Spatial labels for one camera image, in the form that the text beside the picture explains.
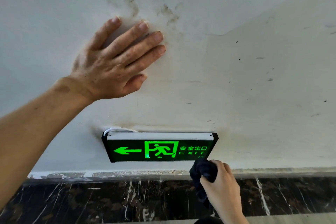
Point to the green exit sign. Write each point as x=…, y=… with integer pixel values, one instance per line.
x=157, y=149

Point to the person's left hand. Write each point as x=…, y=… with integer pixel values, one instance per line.
x=105, y=69

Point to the person's right hand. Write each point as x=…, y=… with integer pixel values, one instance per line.
x=223, y=195

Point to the person's left forearm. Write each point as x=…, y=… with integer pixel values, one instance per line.
x=31, y=134

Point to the black cleaning cloth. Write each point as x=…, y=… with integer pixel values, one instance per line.
x=203, y=174

